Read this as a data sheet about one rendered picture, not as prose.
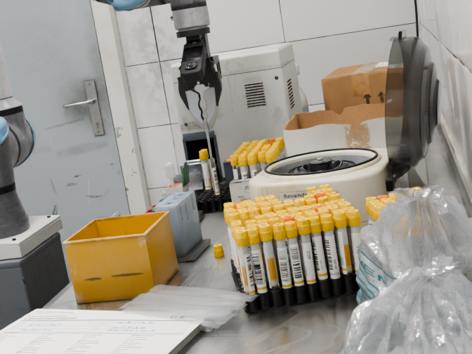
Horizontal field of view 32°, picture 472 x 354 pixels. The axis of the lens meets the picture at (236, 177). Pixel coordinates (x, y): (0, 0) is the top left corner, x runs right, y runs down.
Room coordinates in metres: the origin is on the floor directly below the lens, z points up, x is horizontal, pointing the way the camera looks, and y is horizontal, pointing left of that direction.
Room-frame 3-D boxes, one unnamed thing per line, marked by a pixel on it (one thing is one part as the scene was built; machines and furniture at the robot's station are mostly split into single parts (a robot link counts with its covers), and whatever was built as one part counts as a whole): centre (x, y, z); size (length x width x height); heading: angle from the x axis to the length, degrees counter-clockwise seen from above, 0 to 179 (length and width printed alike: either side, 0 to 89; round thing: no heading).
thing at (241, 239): (1.05, 0.01, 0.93); 0.02 x 0.02 x 0.11
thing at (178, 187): (1.63, 0.13, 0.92); 0.05 x 0.04 x 0.06; 76
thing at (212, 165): (1.72, 0.05, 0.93); 0.01 x 0.01 x 0.10
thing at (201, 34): (1.76, 0.04, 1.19); 0.09 x 0.08 x 0.12; 168
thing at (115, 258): (1.25, 0.19, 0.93); 0.13 x 0.13 x 0.10; 77
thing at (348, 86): (2.43, -0.44, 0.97); 0.31 x 0.23 x 0.18; 161
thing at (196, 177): (1.94, 0.09, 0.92); 0.21 x 0.07 x 0.05; 168
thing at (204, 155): (1.75, 0.04, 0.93); 0.17 x 0.09 x 0.11; 168
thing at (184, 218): (1.39, 0.11, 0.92); 0.10 x 0.07 x 0.10; 163
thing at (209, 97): (1.75, 0.02, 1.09); 0.06 x 0.03 x 0.09; 168
